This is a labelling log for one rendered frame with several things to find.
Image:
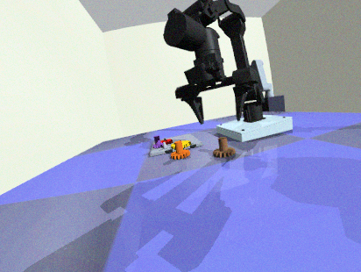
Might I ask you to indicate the yellow gear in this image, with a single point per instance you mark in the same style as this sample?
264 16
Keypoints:
185 143

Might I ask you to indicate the brown gear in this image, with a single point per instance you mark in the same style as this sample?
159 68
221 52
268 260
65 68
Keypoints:
223 148

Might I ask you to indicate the purple gear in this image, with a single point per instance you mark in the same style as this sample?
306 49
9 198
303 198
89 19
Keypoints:
157 142

